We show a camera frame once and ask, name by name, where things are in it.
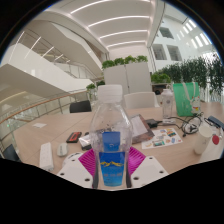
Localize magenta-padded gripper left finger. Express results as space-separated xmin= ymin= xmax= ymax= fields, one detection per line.
xmin=57 ymin=148 xmax=100 ymax=190

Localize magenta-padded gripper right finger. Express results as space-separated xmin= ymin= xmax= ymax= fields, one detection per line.
xmin=125 ymin=146 xmax=170 ymax=189

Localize clear blue-label water bottle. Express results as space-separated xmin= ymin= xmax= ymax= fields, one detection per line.
xmin=89 ymin=84 xmax=134 ymax=188

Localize silver foil packet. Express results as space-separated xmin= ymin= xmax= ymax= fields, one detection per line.
xmin=78 ymin=132 xmax=93 ymax=152

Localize white power strip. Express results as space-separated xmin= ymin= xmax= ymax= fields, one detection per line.
xmin=39 ymin=142 xmax=55 ymax=172

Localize red and black phone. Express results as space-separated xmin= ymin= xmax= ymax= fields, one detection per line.
xmin=65 ymin=131 xmax=83 ymax=144

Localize colourful sticker sheet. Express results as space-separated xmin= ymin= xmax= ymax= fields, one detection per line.
xmin=141 ymin=128 xmax=184 ymax=150

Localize black power adapter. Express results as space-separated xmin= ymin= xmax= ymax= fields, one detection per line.
xmin=145 ymin=118 xmax=159 ymax=129

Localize white power adapter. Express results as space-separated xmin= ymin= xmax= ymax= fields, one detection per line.
xmin=162 ymin=118 xmax=177 ymax=125

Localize white paper note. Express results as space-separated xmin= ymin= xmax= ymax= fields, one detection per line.
xmin=32 ymin=122 xmax=48 ymax=129

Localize white cup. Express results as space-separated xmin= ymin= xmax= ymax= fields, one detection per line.
xmin=193 ymin=123 xmax=214 ymax=155

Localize black chair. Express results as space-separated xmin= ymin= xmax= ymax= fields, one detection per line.
xmin=69 ymin=99 xmax=93 ymax=114

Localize clear shaker bottle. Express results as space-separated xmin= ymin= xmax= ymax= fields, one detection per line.
xmin=160 ymin=88 xmax=175 ymax=120

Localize glass railing with wooden handrail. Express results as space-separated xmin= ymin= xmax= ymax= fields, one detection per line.
xmin=0 ymin=89 xmax=98 ymax=144

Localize green tote bag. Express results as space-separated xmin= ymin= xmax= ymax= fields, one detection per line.
xmin=172 ymin=81 xmax=202 ymax=117

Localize dark blue keyboard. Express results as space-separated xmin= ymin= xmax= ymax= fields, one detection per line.
xmin=207 ymin=115 xmax=224 ymax=131

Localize small potted plants group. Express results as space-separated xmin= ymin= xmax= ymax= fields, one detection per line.
xmin=85 ymin=79 xmax=106 ymax=101

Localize low planter with plants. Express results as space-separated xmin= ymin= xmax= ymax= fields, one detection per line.
xmin=150 ymin=71 xmax=173 ymax=93

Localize white cabinet with plants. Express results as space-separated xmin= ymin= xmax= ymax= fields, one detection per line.
xmin=101 ymin=54 xmax=153 ymax=98

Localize row of green hedge plants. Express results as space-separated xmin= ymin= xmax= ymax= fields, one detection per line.
xmin=159 ymin=54 xmax=224 ymax=101

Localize ceiling light strips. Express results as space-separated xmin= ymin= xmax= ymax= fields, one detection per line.
xmin=69 ymin=0 xmax=151 ymax=49

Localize black cable bundle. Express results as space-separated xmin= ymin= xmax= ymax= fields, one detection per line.
xmin=173 ymin=113 xmax=209 ymax=136

